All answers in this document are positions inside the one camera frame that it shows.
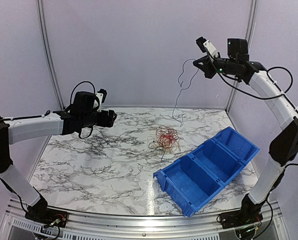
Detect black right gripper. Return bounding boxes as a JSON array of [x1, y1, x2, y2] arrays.
[[193, 54, 238, 79]]

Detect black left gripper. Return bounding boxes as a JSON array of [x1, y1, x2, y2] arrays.
[[81, 109, 116, 128]]

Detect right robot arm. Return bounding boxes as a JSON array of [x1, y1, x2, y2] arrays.
[[193, 37, 298, 224]]

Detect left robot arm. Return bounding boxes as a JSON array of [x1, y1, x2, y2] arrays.
[[0, 89, 117, 223]]

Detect blue three-compartment bin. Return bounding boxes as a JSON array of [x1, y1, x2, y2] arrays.
[[153, 127, 259, 217]]

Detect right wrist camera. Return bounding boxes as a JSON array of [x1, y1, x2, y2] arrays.
[[196, 37, 220, 58]]

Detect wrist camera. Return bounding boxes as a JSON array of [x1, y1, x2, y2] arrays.
[[94, 88, 107, 112], [196, 37, 220, 58]]

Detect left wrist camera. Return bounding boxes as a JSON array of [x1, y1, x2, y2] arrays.
[[94, 88, 107, 112]]

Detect red tangled wire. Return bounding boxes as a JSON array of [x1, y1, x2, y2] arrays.
[[156, 131, 178, 148]]

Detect yellow tangled wire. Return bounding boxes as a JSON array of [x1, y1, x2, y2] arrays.
[[151, 136, 183, 154]]

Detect aluminium front frame rail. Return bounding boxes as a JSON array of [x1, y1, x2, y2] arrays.
[[0, 198, 290, 240]]

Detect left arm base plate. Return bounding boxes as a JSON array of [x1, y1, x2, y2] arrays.
[[25, 208, 69, 228]]

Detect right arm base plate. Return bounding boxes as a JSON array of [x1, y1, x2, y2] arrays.
[[217, 209, 263, 229]]

